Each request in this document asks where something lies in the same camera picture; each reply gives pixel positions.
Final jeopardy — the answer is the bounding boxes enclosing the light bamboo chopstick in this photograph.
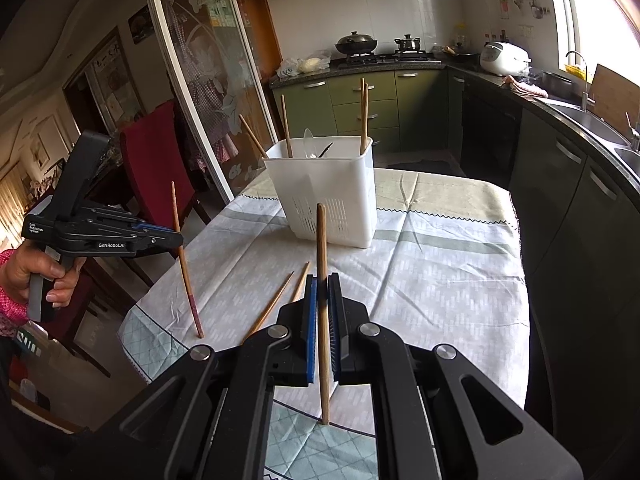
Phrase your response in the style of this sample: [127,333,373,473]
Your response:
[317,203,332,425]
[242,272,294,342]
[239,114,268,158]

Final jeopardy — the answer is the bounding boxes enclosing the reddish brown chopstick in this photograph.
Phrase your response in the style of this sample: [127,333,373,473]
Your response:
[360,77,369,155]
[170,180,206,340]

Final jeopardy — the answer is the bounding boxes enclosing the steel kitchen faucet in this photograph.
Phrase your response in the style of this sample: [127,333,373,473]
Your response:
[564,50,591,112]

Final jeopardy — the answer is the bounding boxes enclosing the left hand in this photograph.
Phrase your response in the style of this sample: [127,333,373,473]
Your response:
[1,240,86,308]

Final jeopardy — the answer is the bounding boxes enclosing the red chair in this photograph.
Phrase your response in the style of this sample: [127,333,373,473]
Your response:
[119,101,212,228]

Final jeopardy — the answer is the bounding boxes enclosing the patterned tablecloth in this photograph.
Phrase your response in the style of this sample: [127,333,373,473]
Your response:
[118,169,530,479]

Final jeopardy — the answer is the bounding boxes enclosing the white plastic utensil holder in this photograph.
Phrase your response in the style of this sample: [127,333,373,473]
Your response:
[265,136,378,248]

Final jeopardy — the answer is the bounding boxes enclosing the sliding glass door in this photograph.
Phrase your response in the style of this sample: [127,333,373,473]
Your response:
[146,0,277,202]

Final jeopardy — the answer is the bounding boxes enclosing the plastic bag with food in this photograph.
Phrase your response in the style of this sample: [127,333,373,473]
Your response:
[277,50,331,79]

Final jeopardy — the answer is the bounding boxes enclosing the gas stove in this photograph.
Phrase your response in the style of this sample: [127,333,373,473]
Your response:
[330,51,444,70]

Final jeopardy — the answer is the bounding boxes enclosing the black wok with lid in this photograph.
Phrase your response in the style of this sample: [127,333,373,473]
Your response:
[335,30,378,56]

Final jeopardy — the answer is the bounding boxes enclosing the small black pot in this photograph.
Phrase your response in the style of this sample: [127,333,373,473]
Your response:
[395,34,421,53]

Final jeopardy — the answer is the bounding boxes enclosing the pink dish cloth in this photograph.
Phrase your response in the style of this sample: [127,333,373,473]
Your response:
[502,75,549,99]

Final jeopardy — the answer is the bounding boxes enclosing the white rice cooker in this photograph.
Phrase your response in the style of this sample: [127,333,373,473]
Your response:
[480,42,532,77]

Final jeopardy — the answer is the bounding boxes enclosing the steel double sink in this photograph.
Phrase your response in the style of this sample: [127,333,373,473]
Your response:
[544,99,640,177]

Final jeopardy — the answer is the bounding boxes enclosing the wooden cutting board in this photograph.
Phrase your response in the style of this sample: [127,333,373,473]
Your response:
[588,64,640,140]

